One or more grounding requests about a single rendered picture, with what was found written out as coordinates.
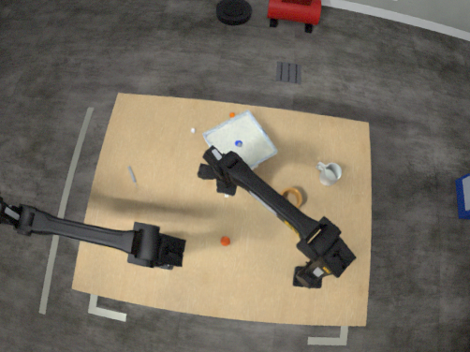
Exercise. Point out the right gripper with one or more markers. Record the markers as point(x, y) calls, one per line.
point(230, 190)

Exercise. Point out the white ceramic mug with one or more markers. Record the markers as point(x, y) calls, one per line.
point(332, 170)

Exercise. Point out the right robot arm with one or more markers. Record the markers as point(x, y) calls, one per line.
point(231, 168)

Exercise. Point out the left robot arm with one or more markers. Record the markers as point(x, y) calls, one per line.
point(144, 240)

